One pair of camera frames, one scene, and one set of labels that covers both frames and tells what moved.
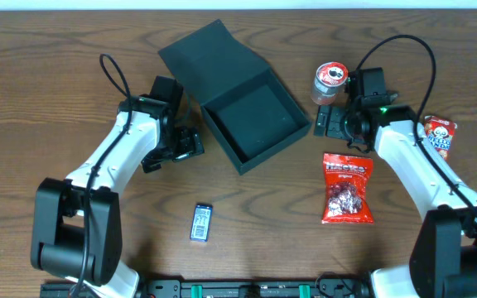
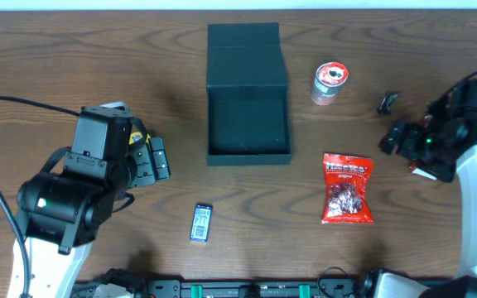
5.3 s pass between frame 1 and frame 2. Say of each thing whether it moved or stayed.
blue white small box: stayed
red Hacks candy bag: stayed
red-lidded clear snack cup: stayed
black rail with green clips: stayed
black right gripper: moved
